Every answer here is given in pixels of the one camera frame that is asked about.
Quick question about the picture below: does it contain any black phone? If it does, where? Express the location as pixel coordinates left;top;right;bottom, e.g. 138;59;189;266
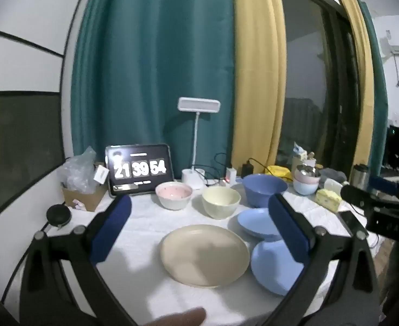
338;211;370;240

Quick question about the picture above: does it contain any narrow yellow curtain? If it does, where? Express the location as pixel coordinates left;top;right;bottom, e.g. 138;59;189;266
332;0;375;177

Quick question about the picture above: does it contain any beige plate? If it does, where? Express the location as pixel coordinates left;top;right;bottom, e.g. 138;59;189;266
160;224;251;288

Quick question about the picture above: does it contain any white desk lamp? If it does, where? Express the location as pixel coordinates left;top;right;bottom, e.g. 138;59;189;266
177;97;221;190

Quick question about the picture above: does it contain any clear plastic bag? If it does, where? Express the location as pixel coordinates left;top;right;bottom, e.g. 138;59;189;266
58;146;102;192

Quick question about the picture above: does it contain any person's left hand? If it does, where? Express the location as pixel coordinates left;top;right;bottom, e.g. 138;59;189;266
140;307;207;326

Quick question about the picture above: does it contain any black cable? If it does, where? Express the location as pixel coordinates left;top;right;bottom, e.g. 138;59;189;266
247;158;293;180
194;153;229;186

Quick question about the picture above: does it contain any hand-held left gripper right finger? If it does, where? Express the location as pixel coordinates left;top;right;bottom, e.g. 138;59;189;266
264;193;381;326

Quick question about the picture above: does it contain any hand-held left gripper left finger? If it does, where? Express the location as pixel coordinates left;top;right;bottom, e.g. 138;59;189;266
19;194;139;326

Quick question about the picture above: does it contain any metal bowl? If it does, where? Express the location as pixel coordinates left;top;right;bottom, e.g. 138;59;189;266
296;165;321;177

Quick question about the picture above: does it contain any wide yellow curtain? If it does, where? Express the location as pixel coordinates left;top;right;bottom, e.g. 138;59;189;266
231;0;287;174

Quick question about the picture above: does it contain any large blue bowl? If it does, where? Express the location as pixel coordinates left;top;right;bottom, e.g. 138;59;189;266
242;173;289;208

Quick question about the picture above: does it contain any person's right forearm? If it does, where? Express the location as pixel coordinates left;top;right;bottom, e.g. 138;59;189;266
380;239;399;316

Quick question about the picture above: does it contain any light blue bowl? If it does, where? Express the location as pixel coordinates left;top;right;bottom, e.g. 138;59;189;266
293;178;319;196

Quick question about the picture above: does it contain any pink speckled bowl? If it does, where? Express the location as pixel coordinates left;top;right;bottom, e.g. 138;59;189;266
155;181;193;210

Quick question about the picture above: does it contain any steel tumbler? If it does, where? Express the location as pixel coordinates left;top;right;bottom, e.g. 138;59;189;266
350;164;370;191

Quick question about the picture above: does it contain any small white box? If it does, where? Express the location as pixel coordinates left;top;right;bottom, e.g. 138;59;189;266
94;165;109;186

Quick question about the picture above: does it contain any narrow teal curtain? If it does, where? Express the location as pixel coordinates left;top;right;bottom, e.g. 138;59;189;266
354;0;390;177

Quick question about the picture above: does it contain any white power strip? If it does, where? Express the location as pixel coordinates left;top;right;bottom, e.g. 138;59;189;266
204;176;244;188

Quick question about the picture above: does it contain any yellow wipes packet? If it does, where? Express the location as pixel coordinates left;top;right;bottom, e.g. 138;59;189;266
267;165;293;179

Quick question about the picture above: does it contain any cream bowl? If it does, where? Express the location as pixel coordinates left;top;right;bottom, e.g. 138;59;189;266
201;186;242;220

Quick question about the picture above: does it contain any yellow tissue box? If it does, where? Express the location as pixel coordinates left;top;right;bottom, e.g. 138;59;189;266
316;180;343;211

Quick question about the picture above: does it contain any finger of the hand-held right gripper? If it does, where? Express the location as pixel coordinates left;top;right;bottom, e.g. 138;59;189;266
340;183;392;213
369;175;399;200

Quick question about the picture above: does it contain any white basket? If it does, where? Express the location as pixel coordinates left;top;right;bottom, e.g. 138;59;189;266
291;153;317;174

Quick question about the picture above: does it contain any glass sliding door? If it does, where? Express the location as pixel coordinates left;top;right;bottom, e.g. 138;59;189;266
277;0;359;177

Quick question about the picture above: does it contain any grey cloth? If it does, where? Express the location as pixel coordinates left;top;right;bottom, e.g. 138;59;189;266
321;167;347;184

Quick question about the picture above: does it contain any tablet with clock display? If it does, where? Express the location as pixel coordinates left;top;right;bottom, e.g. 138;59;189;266
105;143;175;198

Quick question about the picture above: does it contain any blue plate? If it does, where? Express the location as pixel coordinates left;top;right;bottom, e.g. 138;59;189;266
237;208;283;240
250;239;305;297

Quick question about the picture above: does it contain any wide teal curtain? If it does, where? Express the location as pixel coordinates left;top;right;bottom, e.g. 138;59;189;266
70;0;236;180

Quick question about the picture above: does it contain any black round object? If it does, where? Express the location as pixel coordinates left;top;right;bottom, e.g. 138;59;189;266
46;204;72;227

